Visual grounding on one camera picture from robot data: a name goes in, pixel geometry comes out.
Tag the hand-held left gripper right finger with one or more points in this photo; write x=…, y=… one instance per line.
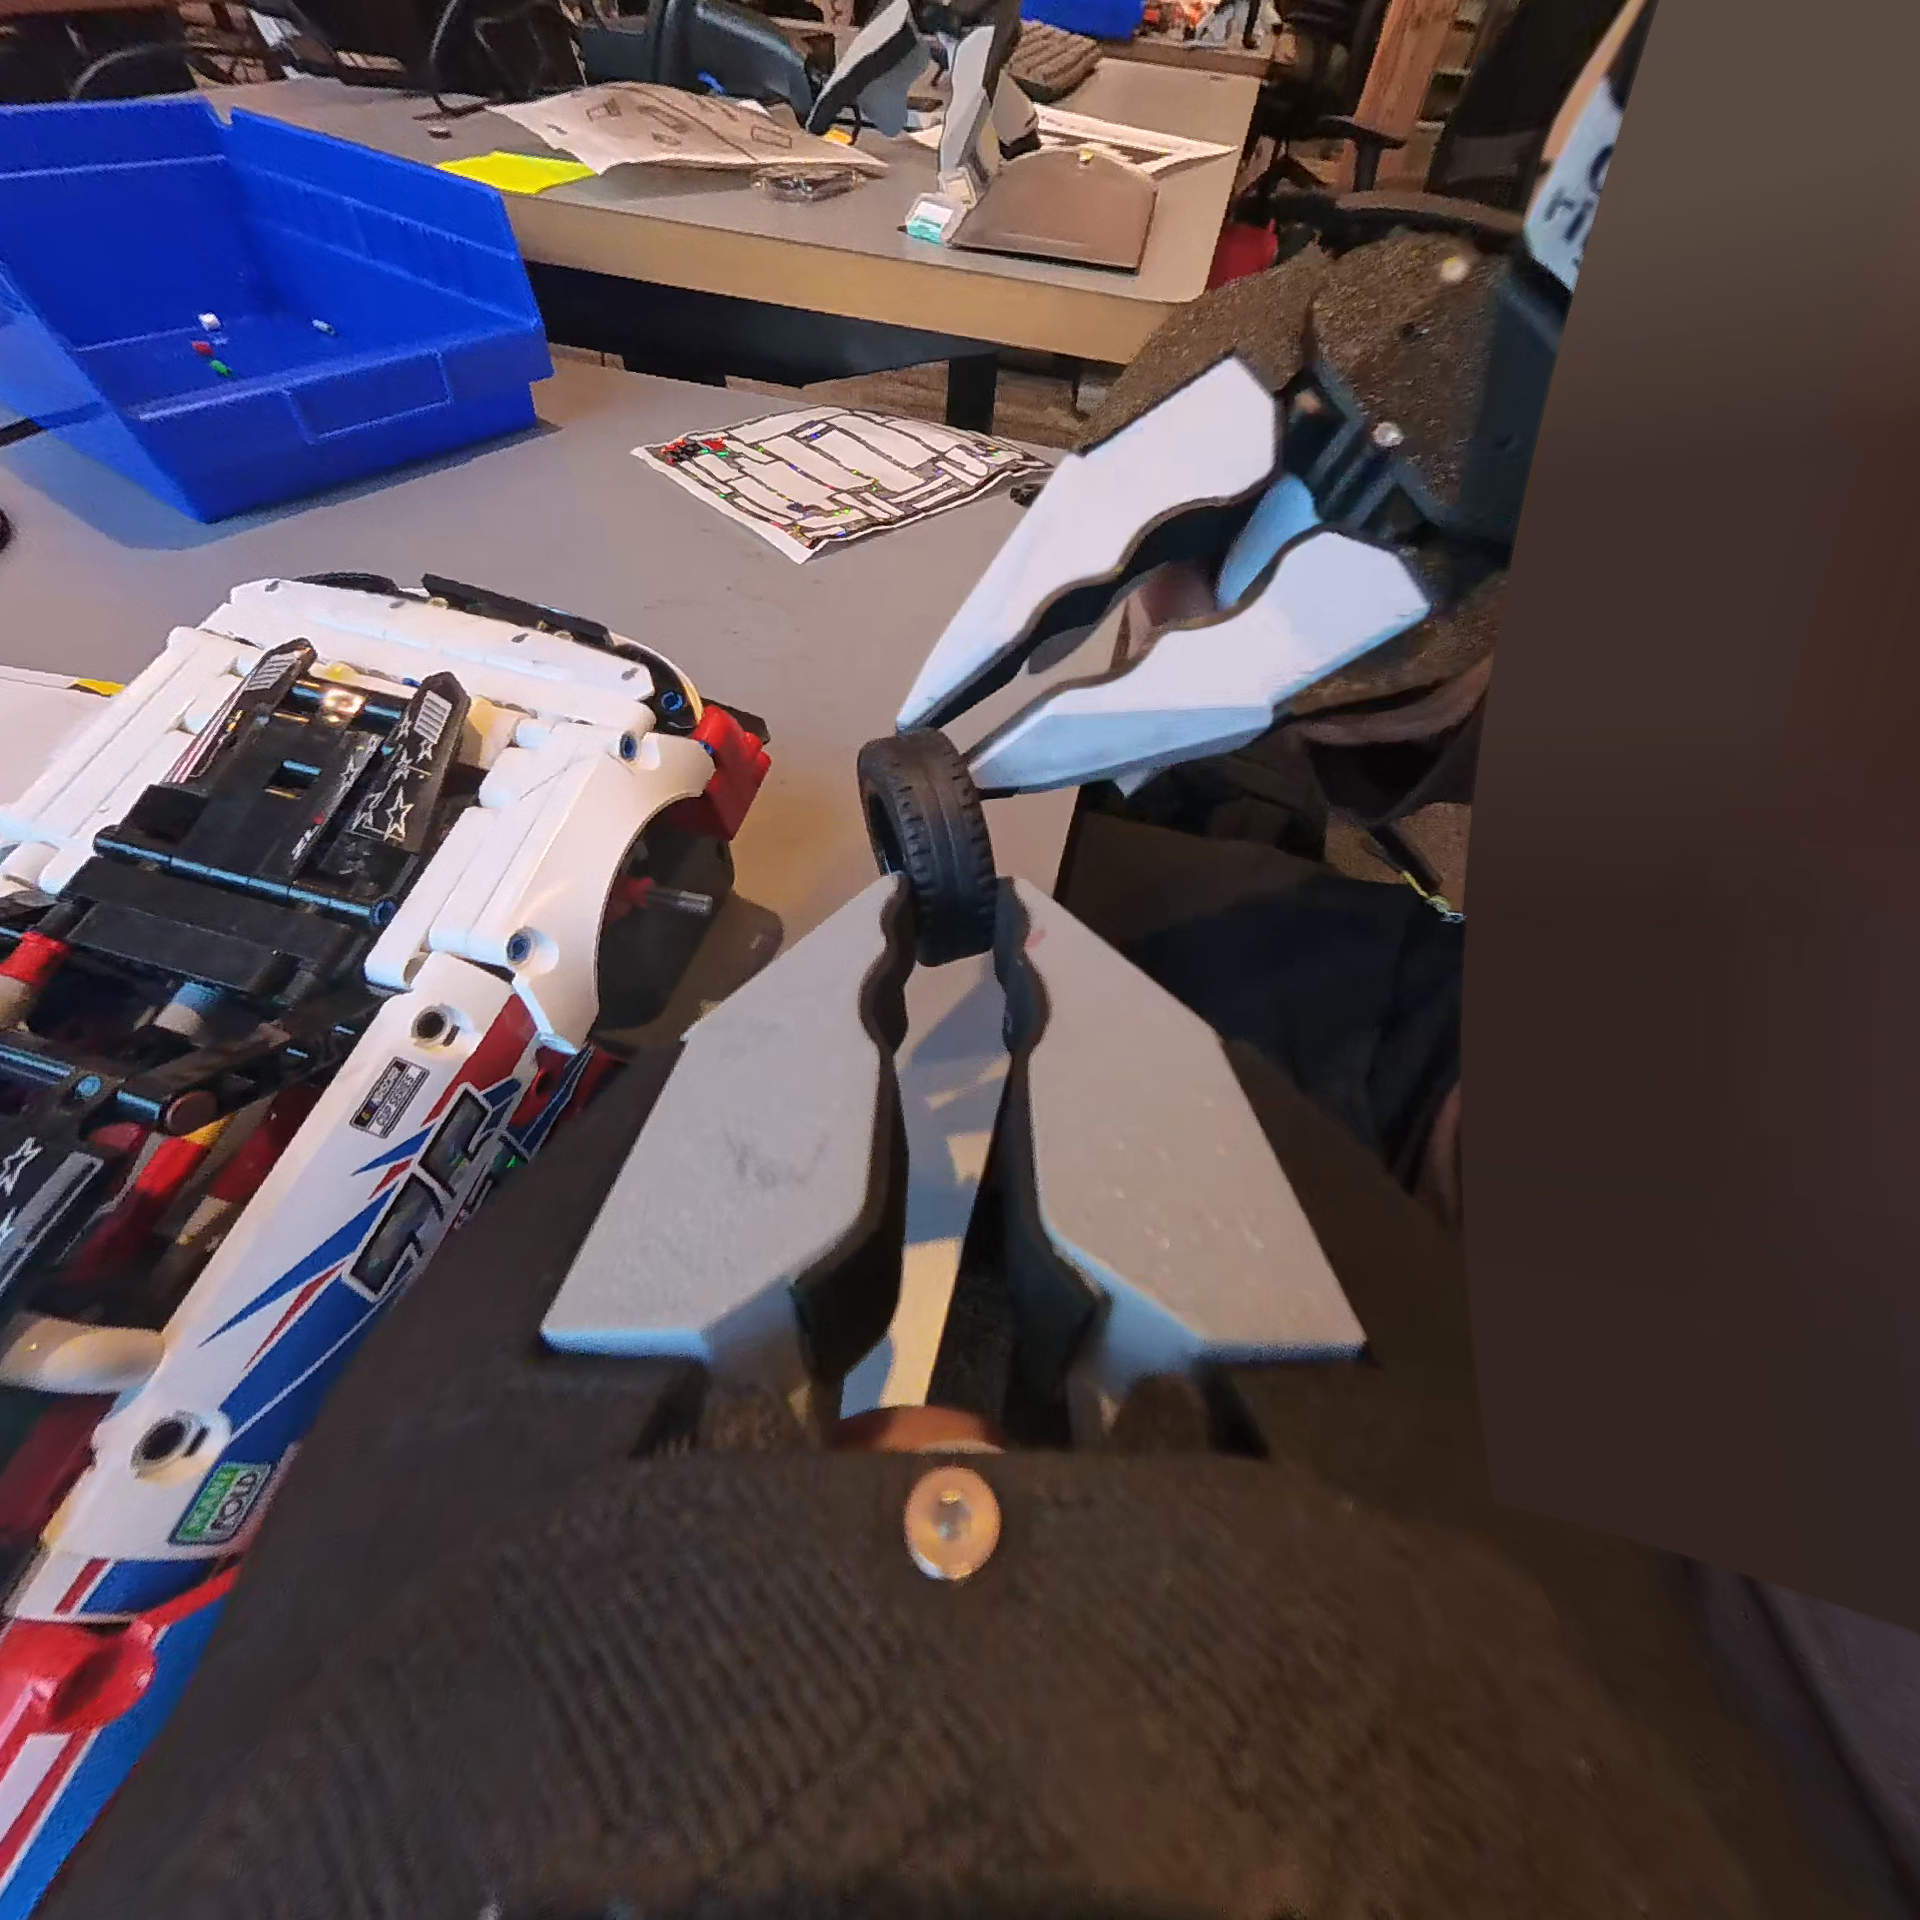
x=1185, y=1186

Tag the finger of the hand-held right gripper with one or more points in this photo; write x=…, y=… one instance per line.
x=1125, y=466
x=1244, y=662

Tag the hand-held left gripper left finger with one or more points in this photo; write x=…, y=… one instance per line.
x=751, y=1155

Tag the black toy tyre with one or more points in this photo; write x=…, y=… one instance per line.
x=938, y=841

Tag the brick-built toy race car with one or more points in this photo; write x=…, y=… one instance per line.
x=525, y=810

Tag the grey desk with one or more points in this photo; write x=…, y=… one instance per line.
x=674, y=570

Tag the red canister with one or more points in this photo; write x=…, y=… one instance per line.
x=1238, y=247

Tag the grey wedge-shaped stand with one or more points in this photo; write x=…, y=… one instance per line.
x=1065, y=203

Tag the black office chair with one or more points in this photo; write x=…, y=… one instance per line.
x=1320, y=61

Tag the sticker sheet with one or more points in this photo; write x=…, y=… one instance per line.
x=839, y=482

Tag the small teal box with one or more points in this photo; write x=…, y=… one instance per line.
x=932, y=220

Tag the long grey table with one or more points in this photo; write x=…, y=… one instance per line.
x=839, y=255

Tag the black keyboard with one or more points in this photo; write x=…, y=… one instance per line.
x=1058, y=61

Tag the small clear bag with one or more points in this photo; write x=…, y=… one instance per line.
x=802, y=183

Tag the printed paper sheets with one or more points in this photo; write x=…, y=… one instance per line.
x=674, y=129

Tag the black rounded device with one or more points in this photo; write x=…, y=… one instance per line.
x=721, y=44

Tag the yellow sticky note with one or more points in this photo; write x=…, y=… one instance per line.
x=518, y=171

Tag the blue plastic bin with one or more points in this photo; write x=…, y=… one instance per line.
x=375, y=300

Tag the small loose brick pieces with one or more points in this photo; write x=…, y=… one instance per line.
x=212, y=322

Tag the wooden post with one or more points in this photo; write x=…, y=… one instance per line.
x=1412, y=61

